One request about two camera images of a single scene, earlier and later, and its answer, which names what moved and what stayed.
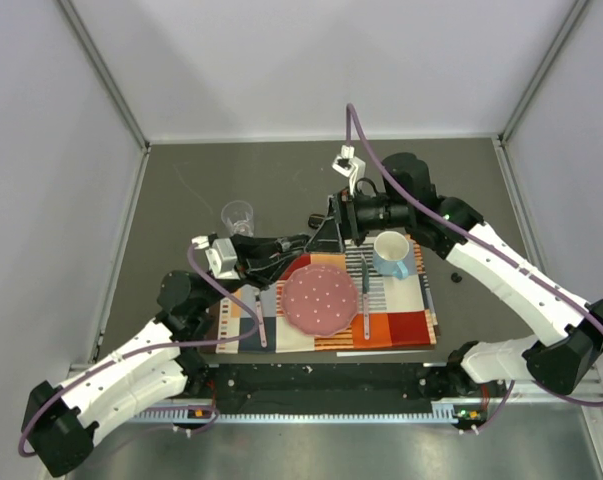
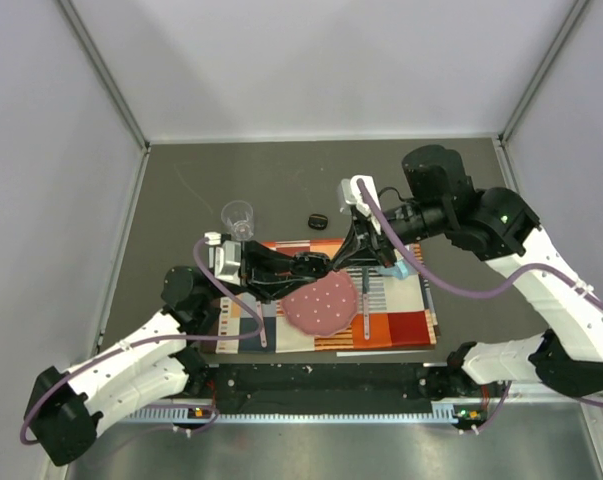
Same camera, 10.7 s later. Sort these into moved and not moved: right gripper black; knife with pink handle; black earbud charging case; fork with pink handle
Moved: right gripper black
Not moved: black earbud charging case; fork with pink handle; knife with pink handle
